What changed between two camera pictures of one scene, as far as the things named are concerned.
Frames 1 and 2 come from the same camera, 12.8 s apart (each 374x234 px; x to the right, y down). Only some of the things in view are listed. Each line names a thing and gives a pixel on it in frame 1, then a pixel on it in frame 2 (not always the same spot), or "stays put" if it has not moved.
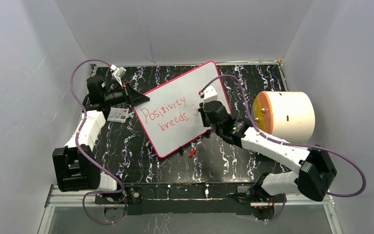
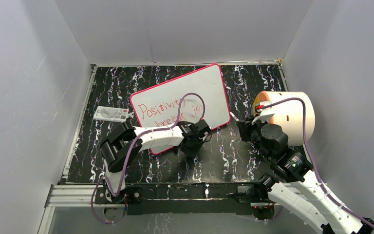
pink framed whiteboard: x=171 y=117 stays put
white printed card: x=119 y=114 stays put
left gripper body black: x=121 y=96 to x=191 y=151
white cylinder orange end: x=289 y=116 stays put
